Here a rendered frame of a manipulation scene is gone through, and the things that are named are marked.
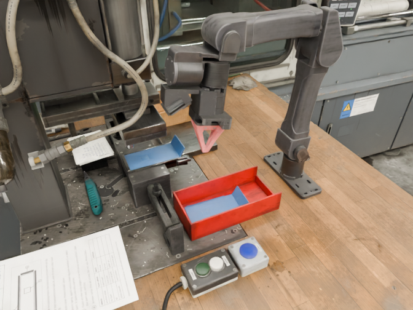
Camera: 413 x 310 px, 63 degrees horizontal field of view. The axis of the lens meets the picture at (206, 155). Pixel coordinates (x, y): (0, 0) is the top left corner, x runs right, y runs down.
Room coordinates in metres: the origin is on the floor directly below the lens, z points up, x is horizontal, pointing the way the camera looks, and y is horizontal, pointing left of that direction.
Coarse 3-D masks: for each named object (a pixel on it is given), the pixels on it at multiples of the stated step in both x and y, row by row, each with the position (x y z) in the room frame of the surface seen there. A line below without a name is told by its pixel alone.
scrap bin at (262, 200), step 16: (224, 176) 0.68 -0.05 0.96; (240, 176) 0.70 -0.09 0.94; (256, 176) 0.71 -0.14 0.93; (176, 192) 0.62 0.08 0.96; (192, 192) 0.64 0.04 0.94; (208, 192) 0.66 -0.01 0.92; (224, 192) 0.67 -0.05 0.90; (256, 192) 0.67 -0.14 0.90; (272, 192) 0.65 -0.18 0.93; (176, 208) 0.60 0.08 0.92; (240, 208) 0.56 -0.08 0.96; (256, 208) 0.58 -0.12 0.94; (272, 208) 0.61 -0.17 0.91; (192, 224) 0.51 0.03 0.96; (208, 224) 0.53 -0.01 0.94; (224, 224) 0.55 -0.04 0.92; (192, 240) 0.51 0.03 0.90
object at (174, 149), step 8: (176, 136) 0.79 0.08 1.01; (168, 144) 0.78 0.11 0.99; (176, 144) 0.76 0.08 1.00; (136, 152) 0.74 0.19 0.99; (144, 152) 0.74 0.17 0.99; (152, 152) 0.74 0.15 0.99; (160, 152) 0.74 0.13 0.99; (168, 152) 0.74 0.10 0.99; (176, 152) 0.74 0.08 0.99; (128, 160) 0.71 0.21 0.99; (136, 160) 0.71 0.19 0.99; (152, 160) 0.71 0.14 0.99; (160, 160) 0.71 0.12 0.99; (136, 168) 0.68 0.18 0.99
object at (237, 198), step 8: (240, 192) 0.64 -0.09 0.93; (216, 200) 0.64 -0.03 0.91; (224, 200) 0.64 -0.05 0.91; (232, 200) 0.64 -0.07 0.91; (240, 200) 0.63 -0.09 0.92; (184, 208) 0.61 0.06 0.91; (192, 208) 0.61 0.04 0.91; (200, 208) 0.61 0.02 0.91; (208, 208) 0.61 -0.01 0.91; (216, 208) 0.61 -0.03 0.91; (224, 208) 0.61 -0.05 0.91; (232, 208) 0.61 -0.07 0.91; (192, 216) 0.58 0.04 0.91; (200, 216) 0.58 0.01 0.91; (208, 216) 0.58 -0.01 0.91
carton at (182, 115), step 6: (156, 108) 1.10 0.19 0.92; (162, 108) 1.11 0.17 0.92; (186, 108) 1.03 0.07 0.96; (162, 114) 0.99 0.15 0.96; (174, 114) 1.01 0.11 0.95; (180, 114) 1.02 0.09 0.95; (186, 114) 1.03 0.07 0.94; (168, 120) 1.00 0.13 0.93; (174, 120) 1.01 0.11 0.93; (180, 120) 1.02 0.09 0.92; (186, 120) 1.03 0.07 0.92
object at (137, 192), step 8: (120, 160) 0.73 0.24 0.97; (120, 168) 0.76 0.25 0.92; (128, 184) 0.67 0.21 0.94; (144, 184) 0.63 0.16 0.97; (160, 184) 0.65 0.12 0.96; (168, 184) 0.66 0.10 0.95; (136, 192) 0.62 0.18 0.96; (144, 192) 0.63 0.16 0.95; (168, 192) 0.66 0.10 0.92; (136, 200) 0.62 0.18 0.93; (144, 200) 0.63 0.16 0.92
